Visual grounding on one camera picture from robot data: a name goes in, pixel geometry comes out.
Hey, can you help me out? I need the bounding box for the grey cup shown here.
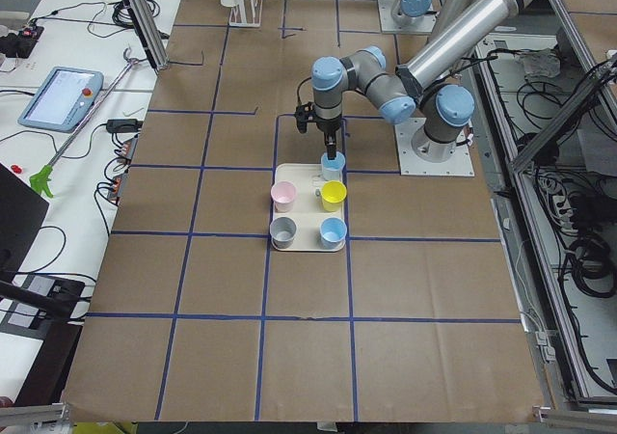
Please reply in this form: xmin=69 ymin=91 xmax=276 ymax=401
xmin=269 ymin=217 xmax=297 ymax=250

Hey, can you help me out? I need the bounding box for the yellow cup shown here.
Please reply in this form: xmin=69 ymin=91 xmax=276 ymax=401
xmin=320 ymin=180 xmax=347 ymax=212

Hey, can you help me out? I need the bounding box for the aluminium frame post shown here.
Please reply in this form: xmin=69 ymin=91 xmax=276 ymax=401
xmin=121 ymin=0 xmax=169 ymax=72

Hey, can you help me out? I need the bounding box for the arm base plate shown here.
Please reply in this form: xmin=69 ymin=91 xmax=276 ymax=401
xmin=377 ymin=0 xmax=437 ymax=36
xmin=394 ymin=118 xmax=474 ymax=177

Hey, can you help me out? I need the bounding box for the reacher grabber tool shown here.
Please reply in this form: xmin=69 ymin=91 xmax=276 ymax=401
xmin=29 ymin=47 xmax=141 ymax=198

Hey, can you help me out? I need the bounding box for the white wire cup rack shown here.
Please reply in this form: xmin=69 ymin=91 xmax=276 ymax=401
xmin=228 ymin=0 xmax=263 ymax=28

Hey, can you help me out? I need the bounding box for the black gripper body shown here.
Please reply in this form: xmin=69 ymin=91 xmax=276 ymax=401
xmin=313 ymin=103 xmax=341 ymax=137

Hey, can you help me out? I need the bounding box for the light blue cup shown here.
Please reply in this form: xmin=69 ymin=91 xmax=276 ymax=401
xmin=320 ymin=151 xmax=346 ymax=181
xmin=319 ymin=217 xmax=347 ymax=251

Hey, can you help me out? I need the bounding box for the teach pendant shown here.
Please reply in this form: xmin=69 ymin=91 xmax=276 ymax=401
xmin=17 ymin=67 xmax=104 ymax=133

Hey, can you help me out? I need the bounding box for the black power adapter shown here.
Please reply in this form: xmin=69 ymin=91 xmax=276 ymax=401
xmin=105 ymin=119 xmax=143 ymax=134

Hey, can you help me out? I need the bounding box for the pink cup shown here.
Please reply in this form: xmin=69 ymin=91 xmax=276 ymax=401
xmin=270 ymin=180 xmax=297 ymax=213

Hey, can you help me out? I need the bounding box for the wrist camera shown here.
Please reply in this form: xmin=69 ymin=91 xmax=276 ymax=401
xmin=294 ymin=102 xmax=315 ymax=134

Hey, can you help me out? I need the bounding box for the cream serving tray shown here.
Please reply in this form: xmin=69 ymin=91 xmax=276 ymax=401
xmin=272 ymin=163 xmax=346 ymax=252

